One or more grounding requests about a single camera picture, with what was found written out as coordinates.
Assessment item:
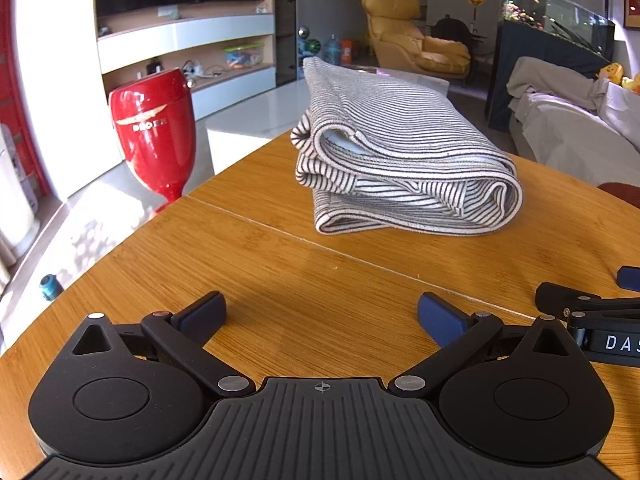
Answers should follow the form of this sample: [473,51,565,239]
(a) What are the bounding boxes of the red goblet-shaped appliance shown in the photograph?
[108,66,197,218]

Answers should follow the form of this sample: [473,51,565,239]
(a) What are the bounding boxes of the white coffee table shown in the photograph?
[206,67,450,176]

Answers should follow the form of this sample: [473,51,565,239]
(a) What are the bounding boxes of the striped knit garment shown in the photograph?
[291,56,524,237]

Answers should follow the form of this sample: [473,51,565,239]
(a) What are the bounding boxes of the white television cabinet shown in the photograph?
[95,0,277,121]

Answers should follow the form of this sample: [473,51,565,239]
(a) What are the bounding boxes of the black chair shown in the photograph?
[431,16,473,43]

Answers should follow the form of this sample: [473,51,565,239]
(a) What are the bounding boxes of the yellow armchair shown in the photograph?
[361,0,472,78]

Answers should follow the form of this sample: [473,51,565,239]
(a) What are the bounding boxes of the white power cables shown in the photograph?
[181,59,226,79]

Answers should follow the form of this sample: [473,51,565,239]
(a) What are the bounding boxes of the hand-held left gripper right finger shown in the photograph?
[388,291,578,397]

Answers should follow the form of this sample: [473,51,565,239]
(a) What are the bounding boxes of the small teal cylinder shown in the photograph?
[40,274,63,302]

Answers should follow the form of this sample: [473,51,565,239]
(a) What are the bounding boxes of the green ball toy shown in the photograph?
[298,25,321,58]

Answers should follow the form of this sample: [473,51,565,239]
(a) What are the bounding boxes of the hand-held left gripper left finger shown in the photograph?
[71,290,256,397]

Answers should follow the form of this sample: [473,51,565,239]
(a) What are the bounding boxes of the fish tank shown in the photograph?
[487,0,616,133]

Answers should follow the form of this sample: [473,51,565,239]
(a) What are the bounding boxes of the grey sofa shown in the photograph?
[507,56,640,188]

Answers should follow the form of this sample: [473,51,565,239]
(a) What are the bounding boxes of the dark red fluffy jacket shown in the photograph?
[597,182,640,202]

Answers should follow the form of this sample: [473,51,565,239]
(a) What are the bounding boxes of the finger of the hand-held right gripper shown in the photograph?
[535,282,640,322]
[616,266,640,292]

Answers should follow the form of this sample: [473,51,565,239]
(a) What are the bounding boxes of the grey blanket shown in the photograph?
[506,56,608,111]

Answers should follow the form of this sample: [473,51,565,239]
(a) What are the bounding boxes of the clear plastic container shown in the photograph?
[223,44,264,68]

